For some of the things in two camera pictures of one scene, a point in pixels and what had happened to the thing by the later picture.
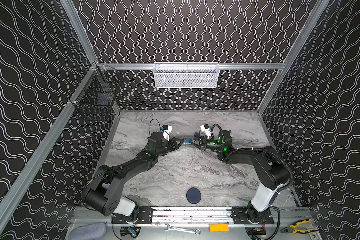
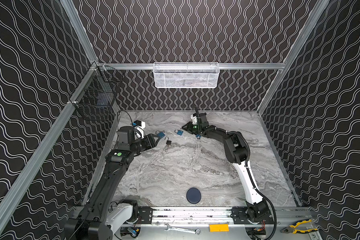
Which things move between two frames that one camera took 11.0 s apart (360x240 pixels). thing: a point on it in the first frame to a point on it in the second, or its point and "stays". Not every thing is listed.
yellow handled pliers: (291, 228) stays
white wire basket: (186, 75) stays
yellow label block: (219, 228) stays
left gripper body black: (172, 144) to (153, 141)
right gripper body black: (202, 143) to (196, 125)
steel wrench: (197, 231) stays
